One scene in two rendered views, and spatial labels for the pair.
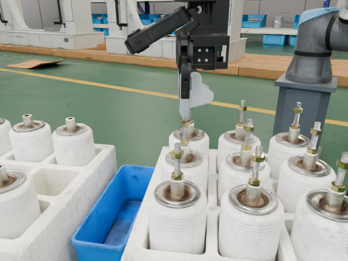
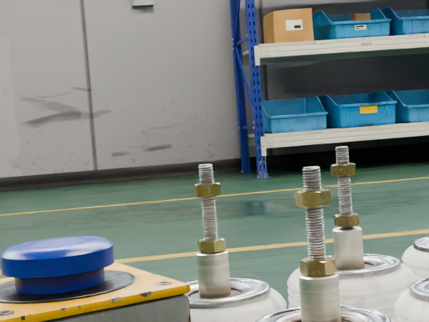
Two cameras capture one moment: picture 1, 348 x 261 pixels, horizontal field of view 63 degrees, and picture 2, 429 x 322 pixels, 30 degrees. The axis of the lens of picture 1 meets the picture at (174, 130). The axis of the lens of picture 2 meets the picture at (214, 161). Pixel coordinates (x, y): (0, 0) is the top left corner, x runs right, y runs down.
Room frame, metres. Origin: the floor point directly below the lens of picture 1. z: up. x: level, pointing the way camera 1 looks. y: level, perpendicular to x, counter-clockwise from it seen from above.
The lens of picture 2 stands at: (0.78, -0.56, 0.37)
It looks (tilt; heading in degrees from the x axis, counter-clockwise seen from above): 3 degrees down; 143
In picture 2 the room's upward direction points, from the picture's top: 4 degrees counter-clockwise
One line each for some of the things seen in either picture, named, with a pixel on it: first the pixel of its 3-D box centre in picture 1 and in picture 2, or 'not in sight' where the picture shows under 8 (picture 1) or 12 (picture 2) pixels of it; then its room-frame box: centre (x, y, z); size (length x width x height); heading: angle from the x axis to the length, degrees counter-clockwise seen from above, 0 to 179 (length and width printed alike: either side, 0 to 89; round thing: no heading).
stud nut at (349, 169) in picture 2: (258, 157); (343, 169); (0.36, -0.12, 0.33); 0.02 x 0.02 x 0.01; 85
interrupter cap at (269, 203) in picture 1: (252, 199); (349, 267); (0.36, -0.12, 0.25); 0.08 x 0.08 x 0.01
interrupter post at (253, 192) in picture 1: (253, 192); (348, 250); (0.36, -0.12, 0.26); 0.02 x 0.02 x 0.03
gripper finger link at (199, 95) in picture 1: (197, 97); not in sight; (0.48, -0.04, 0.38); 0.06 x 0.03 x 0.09; 93
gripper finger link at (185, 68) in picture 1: (185, 72); not in sight; (0.47, -0.02, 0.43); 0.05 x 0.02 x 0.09; 3
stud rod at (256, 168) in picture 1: (256, 169); (345, 196); (0.36, -0.12, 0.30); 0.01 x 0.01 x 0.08
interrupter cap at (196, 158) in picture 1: (184, 158); not in sight; (0.50, -0.02, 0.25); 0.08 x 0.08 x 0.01
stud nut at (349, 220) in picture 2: (255, 179); (346, 219); (0.36, -0.12, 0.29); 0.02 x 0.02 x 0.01; 85
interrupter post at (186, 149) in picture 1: (184, 152); not in sight; (0.50, -0.02, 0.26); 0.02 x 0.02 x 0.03
